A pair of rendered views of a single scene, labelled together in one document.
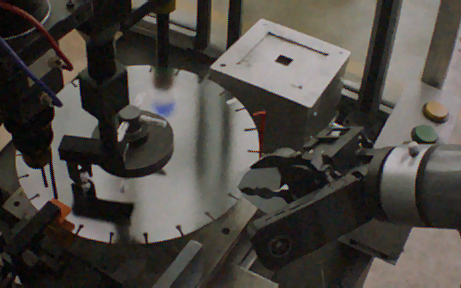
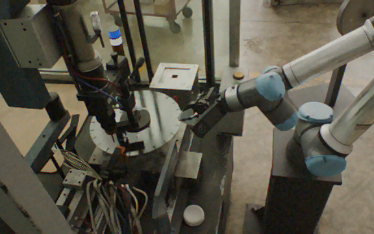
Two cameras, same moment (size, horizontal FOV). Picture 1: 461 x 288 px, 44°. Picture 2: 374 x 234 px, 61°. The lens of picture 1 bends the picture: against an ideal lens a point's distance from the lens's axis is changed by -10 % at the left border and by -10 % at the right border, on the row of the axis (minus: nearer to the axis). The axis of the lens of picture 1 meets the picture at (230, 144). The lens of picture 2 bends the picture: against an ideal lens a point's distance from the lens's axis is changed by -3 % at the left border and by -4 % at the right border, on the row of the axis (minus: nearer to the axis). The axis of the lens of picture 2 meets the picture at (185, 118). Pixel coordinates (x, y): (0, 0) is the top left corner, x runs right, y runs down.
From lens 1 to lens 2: 0.38 m
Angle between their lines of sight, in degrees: 8
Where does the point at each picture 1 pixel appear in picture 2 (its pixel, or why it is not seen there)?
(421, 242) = (252, 135)
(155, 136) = (143, 114)
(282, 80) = (176, 83)
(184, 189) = (160, 128)
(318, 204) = (208, 112)
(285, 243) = (203, 127)
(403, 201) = (235, 103)
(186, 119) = (150, 106)
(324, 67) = (190, 73)
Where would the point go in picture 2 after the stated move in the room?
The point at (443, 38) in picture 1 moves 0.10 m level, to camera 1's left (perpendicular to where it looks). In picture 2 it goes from (234, 46) to (211, 51)
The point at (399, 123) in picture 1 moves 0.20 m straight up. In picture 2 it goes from (225, 84) to (224, 42)
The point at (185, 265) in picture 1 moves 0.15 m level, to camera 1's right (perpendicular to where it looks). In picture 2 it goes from (173, 148) to (219, 136)
